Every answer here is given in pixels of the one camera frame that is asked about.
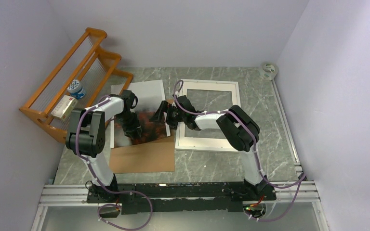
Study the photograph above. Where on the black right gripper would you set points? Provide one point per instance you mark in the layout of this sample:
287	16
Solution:
158	116

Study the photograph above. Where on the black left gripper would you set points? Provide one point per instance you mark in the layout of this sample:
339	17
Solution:
136	126

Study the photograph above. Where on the white picture frame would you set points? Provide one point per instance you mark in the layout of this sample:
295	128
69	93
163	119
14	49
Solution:
209	114

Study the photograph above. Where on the brown frame backing board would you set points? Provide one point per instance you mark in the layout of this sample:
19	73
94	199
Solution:
150	157

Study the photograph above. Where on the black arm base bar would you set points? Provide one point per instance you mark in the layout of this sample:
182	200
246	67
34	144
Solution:
176	197

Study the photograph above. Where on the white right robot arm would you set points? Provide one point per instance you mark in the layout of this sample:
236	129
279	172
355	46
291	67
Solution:
239	129

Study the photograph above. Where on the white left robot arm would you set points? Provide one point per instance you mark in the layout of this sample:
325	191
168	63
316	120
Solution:
86	134

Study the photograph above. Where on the orange wooden rack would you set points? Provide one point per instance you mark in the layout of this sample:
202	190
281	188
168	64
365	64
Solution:
86	62

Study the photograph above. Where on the blue white round tin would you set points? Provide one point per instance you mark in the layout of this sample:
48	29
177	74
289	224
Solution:
76	89

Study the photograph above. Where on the white red small box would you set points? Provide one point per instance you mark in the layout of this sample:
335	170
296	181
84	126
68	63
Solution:
64	107

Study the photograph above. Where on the aluminium rail frame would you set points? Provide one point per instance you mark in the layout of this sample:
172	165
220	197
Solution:
297	191

